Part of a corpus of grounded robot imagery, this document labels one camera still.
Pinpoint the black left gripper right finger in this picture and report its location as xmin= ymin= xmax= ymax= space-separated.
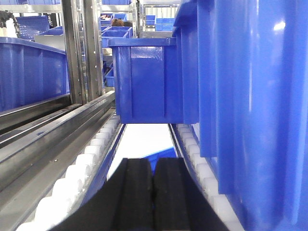
xmin=154 ymin=158 xmax=228 ymax=231

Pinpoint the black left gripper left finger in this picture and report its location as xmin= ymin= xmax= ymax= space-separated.
xmin=52 ymin=159 xmax=154 ymax=231

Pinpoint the large blue plastic bin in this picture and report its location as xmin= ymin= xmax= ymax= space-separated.
xmin=175 ymin=0 xmax=308 ymax=231

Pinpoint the blue bin ahead on rollers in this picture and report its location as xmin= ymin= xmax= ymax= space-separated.
xmin=108 ymin=38 xmax=183 ymax=124

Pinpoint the blue bin on left lane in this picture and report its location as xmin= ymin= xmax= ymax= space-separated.
xmin=0 ymin=37 xmax=69 ymax=111

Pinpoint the right white roller track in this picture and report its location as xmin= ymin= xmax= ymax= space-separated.
xmin=176 ymin=124 xmax=243 ymax=231

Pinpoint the white roller track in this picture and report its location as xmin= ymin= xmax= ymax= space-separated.
xmin=17 ymin=114 xmax=120 ymax=231
xmin=176 ymin=124 xmax=243 ymax=231

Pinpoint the left white roller track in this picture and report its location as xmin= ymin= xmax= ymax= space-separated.
xmin=17 ymin=114 xmax=120 ymax=231

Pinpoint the steel shelf rail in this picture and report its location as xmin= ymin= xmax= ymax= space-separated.
xmin=0 ymin=90 xmax=115 ymax=231

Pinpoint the steel shelf upright post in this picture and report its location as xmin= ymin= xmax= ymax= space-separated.
xmin=61 ymin=0 xmax=103 ymax=104

